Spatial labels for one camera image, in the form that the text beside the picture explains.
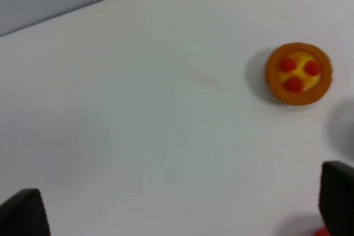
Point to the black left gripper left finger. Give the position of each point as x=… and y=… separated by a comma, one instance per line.
x=24, y=214

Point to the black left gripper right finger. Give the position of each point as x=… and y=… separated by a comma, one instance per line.
x=336, y=197

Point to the rainbow textured ball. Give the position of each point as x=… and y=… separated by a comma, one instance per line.
x=322, y=232

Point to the orange toy fruit tart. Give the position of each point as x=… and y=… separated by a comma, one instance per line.
x=298, y=74

